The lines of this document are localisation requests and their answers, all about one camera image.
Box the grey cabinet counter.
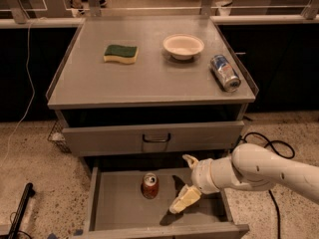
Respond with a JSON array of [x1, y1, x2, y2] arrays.
[[48, 16, 255, 110]]

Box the red coke can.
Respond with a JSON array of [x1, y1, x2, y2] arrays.
[[142, 172, 159, 199]]

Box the black drawer handle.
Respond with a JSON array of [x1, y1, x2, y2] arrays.
[[142, 133, 171, 143]]

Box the grey upper drawer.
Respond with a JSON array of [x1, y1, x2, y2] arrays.
[[63, 120, 244, 156]]

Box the white hanging cable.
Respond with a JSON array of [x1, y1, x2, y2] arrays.
[[0, 17, 46, 171]]

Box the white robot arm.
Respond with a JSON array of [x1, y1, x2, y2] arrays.
[[169, 143, 319, 214]]

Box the white bowl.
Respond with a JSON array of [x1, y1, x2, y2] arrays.
[[162, 34, 204, 60]]

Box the green yellow sponge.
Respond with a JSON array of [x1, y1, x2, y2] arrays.
[[104, 45, 139, 64]]

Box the black floor cable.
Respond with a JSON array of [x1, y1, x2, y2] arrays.
[[239, 131, 296, 239]]

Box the blue silver can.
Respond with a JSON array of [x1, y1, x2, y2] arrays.
[[210, 55, 241, 93]]

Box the grey open middle drawer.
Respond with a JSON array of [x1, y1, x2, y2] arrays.
[[72, 168, 249, 239]]

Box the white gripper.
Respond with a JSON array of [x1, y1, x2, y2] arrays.
[[168, 154, 213, 214]]

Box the wire mesh basket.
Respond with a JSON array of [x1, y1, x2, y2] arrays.
[[48, 120, 71, 153]]

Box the black bar on floor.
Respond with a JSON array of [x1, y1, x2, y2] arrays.
[[7, 182, 35, 239]]

